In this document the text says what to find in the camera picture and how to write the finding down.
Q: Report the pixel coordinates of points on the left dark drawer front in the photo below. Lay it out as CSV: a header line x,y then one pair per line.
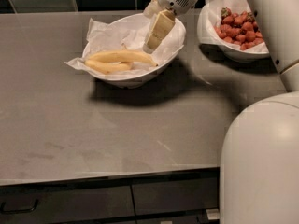
x,y
72,205

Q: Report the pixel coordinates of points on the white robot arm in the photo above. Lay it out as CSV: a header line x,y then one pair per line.
x,y
259,173

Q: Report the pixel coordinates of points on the upper yellow banana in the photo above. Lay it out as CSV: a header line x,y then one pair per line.
x,y
113,56

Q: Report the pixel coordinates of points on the white label on drawer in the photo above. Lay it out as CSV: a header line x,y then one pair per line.
x,y
213,214

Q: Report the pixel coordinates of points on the white bowl with bananas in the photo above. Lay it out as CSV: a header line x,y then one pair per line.
x,y
131,31

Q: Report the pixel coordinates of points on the white bowl with strawberries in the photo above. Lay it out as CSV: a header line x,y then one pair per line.
x,y
209,19

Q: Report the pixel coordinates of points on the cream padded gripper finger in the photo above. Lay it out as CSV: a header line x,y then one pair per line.
x,y
160,26
152,8

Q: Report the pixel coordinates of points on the yellow banana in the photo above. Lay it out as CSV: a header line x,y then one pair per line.
x,y
108,68
113,56

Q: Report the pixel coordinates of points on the dark drawer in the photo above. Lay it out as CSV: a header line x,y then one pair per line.
x,y
175,196
72,205

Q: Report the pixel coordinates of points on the pile of red strawberries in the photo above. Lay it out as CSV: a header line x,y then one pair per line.
x,y
239,29

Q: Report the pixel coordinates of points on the lower yellow banana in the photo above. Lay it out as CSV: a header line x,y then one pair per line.
x,y
108,68

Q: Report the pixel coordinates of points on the white paper liner left bowl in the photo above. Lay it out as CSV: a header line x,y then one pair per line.
x,y
114,52

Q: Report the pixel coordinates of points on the right dark drawer front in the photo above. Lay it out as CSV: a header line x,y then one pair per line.
x,y
175,196

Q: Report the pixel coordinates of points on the left black drawer handle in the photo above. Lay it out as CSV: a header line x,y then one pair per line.
x,y
15,207

